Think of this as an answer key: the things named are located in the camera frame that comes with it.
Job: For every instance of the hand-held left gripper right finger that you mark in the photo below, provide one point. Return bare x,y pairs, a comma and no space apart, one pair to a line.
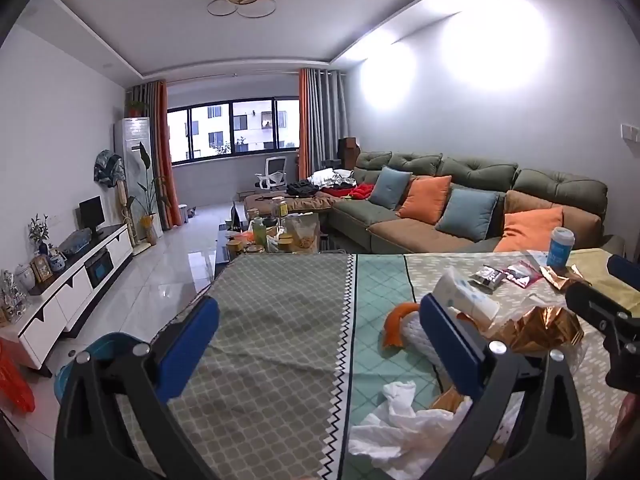
450,350

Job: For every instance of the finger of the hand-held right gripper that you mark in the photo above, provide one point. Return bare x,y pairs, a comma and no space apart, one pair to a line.
585,297
625,265

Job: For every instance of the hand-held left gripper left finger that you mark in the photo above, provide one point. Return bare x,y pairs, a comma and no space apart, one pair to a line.
187,345

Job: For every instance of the white blue tissue pack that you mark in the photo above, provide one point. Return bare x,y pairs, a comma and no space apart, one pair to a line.
465,295

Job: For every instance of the orange peel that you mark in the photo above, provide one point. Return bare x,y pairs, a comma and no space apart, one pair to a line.
392,325

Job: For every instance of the teal trash bin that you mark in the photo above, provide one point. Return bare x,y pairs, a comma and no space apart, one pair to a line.
110,341

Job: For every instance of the person's right forearm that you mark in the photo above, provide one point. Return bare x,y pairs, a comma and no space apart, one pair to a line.
630,425

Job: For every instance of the small gold foil wrapper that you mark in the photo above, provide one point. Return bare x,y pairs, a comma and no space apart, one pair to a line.
560,276

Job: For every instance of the large gold foil wrapper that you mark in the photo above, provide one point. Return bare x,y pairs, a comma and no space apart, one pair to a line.
540,330

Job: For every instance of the blue white paper cup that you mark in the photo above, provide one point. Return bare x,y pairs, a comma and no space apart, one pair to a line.
560,247

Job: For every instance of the dark pink snack wrapper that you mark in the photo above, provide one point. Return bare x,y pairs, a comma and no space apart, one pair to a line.
522,275

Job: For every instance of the silver snack wrapper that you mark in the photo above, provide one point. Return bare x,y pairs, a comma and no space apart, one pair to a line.
487,277

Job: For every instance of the orange cushion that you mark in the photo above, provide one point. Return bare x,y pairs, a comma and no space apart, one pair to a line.
425,200
530,230

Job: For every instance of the crumpled white plastic bag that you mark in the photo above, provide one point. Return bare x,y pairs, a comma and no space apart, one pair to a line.
400,425

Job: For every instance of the black coffee table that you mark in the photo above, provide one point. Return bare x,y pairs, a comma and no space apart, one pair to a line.
222,255

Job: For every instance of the dark jar gold lid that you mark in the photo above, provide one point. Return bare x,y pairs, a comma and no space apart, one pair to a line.
236,250
255,250

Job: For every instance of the white black tv cabinet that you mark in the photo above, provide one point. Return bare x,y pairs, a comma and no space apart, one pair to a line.
75,290

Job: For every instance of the blue cushion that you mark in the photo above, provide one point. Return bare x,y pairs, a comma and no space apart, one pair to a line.
467,215
390,187

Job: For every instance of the blue tray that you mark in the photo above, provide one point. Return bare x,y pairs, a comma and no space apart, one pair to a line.
77,243

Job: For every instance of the rattan coat stand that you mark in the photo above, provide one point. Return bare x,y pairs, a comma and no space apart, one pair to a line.
122,210

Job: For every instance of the blue white teapot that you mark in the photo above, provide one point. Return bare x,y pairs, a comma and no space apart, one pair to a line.
56,262

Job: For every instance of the tall potted green plant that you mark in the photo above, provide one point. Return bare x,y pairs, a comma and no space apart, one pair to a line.
147,195

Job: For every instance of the clear bag of crackers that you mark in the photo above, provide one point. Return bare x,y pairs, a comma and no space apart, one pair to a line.
302,235

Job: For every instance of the black monitor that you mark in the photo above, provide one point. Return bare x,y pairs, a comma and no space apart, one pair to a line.
91,212

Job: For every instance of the glass jar yellow label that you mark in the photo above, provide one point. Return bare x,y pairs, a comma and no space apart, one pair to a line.
279,207

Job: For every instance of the green brown sofa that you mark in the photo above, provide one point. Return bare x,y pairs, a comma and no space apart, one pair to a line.
350,215

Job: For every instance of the blue white porcelain jar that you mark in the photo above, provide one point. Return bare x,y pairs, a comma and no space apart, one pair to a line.
25,277

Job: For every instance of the red plastic bag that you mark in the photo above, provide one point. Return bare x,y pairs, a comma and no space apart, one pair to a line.
15,380

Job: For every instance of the clear gift bag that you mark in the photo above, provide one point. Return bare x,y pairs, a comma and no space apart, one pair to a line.
12,297

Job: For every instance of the red cloth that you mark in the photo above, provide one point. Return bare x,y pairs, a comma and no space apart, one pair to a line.
361,191

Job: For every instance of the small plant in blue vase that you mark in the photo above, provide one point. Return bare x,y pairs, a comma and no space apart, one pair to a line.
39,232

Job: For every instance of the orange grey curtain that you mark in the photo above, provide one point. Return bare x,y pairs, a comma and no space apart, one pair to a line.
162,160
320,120

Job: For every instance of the black bag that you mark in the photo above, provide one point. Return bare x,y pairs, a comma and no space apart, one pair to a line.
301,188

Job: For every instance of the dark patterned hanging cloth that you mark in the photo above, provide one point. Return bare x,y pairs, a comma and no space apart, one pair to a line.
107,167

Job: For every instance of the white office chair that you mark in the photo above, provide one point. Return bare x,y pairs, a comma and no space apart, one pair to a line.
274,170

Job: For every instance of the silver white clothes pile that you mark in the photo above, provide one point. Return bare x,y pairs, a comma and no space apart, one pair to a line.
332,179

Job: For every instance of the white standing air conditioner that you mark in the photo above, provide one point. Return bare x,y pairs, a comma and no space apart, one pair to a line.
132,132

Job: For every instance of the brown wooden chair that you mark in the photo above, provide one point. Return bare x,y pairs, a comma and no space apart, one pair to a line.
349,152

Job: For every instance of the black framed window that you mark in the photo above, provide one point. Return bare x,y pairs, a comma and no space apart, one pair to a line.
250,130

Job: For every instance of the white wall switch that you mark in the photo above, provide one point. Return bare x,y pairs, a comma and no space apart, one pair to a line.
630,132

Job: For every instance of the gold picture frame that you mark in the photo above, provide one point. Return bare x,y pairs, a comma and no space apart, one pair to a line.
41,269

